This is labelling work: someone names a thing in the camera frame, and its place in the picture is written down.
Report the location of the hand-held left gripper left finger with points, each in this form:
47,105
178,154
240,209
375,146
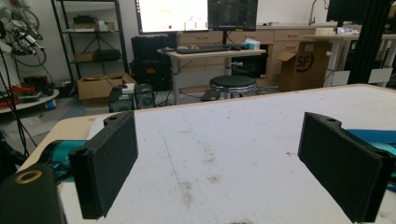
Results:
106,165

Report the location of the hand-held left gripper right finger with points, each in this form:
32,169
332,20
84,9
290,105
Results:
339,168

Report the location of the open low cardboard box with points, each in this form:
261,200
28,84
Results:
101,87

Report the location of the black computer tower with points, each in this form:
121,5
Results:
144,96

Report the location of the round white low table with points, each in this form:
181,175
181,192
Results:
28,101

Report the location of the white foam mat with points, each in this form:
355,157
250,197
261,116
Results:
236,155

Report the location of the tall cardboard box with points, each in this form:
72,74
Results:
303,67

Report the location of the black equipment case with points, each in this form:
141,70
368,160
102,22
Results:
149,62

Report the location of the white desk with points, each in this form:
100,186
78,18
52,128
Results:
348,46

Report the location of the black metal shelf rack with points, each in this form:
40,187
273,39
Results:
90,37

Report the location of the black round stool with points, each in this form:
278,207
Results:
233,84

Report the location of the wooden cabinet counter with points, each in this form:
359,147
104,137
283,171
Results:
280,39

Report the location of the black keyboard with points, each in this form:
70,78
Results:
202,49

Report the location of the tissue box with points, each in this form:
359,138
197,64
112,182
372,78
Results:
251,44

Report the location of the wooden standing desk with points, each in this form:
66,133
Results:
214,56

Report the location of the bright white monitor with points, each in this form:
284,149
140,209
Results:
172,15

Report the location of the dark monitor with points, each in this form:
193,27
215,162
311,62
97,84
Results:
233,14

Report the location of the black aluminium frame post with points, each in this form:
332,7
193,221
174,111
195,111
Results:
369,40

